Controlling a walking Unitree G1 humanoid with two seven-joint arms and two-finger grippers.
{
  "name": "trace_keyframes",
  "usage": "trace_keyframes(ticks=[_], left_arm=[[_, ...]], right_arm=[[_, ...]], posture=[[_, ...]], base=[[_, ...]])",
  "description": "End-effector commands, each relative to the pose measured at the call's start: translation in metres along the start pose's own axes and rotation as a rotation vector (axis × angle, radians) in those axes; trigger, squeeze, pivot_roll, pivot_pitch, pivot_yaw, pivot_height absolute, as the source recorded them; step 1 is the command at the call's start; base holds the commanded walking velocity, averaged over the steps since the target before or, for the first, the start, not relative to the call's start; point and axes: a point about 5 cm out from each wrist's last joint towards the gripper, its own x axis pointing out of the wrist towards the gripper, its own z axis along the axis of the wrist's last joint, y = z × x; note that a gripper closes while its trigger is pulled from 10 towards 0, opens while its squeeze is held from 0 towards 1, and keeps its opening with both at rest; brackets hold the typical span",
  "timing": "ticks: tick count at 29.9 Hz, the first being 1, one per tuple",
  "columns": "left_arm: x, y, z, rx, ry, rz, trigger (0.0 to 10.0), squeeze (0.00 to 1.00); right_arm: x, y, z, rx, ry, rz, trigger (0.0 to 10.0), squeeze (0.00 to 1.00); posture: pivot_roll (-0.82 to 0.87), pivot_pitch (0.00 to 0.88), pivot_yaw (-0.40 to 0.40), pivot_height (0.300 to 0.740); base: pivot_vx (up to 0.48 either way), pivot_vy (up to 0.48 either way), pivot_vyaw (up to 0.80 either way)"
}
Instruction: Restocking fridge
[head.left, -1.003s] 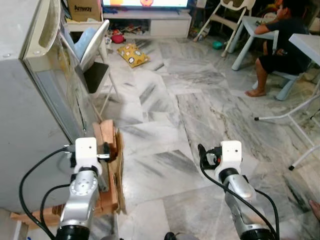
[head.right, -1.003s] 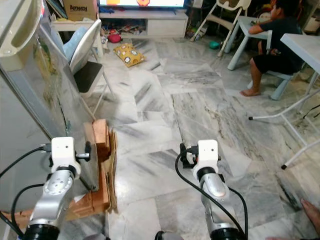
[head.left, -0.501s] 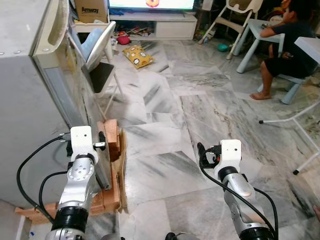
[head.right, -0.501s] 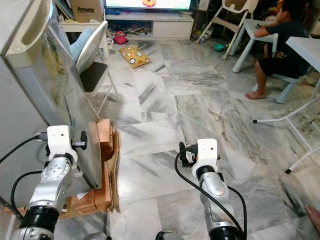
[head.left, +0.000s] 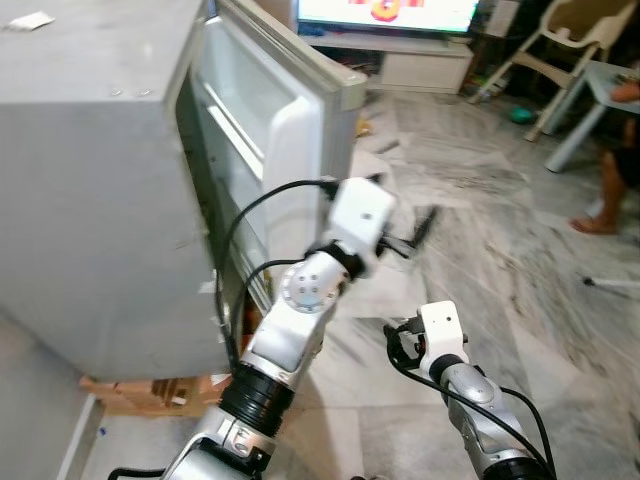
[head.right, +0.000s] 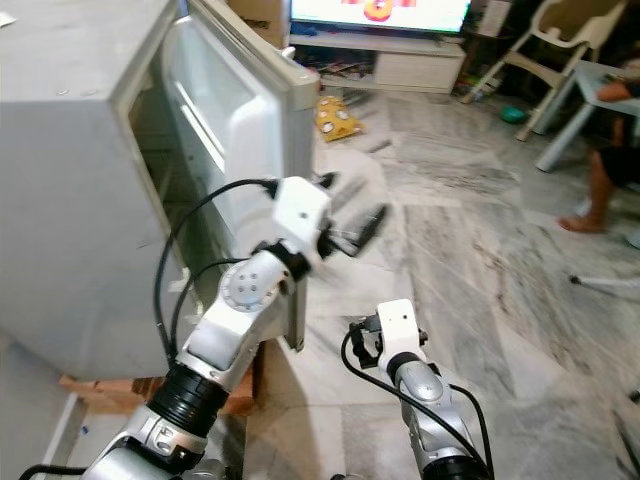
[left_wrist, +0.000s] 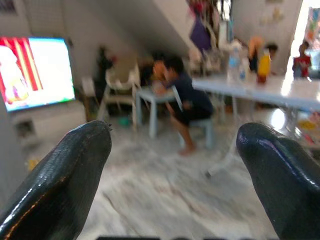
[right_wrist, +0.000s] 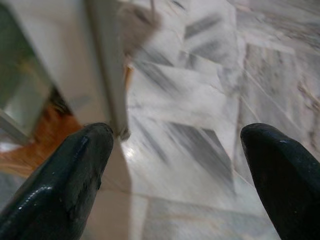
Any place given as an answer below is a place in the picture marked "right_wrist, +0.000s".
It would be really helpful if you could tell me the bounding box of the white fridge door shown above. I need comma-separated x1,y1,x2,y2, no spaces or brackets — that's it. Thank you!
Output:
83,0,133,198

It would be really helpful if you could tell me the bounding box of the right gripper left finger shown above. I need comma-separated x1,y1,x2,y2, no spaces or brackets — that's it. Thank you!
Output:
0,121,115,240

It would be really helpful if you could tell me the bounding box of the white fridge cabinet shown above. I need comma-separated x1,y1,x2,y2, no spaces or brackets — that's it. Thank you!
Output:
0,0,112,148

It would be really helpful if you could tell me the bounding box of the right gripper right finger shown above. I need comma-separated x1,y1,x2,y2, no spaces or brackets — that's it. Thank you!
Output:
240,122,320,240

